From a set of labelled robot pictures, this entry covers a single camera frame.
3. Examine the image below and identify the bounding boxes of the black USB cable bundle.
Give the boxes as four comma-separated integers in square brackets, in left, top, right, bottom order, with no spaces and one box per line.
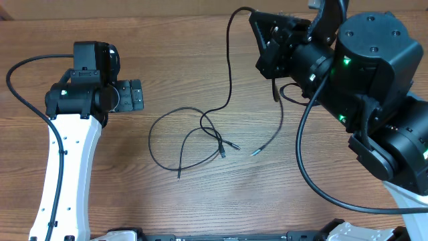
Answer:
[148,106,227,182]

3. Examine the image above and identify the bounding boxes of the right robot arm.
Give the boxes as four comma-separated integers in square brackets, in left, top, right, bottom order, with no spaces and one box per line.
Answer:
[249,1,427,240]

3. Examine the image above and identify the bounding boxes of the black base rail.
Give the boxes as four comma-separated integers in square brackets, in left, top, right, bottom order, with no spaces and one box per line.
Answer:
[93,219,412,241]

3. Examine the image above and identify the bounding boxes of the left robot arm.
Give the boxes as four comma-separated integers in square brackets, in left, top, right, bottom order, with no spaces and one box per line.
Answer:
[29,42,144,240]

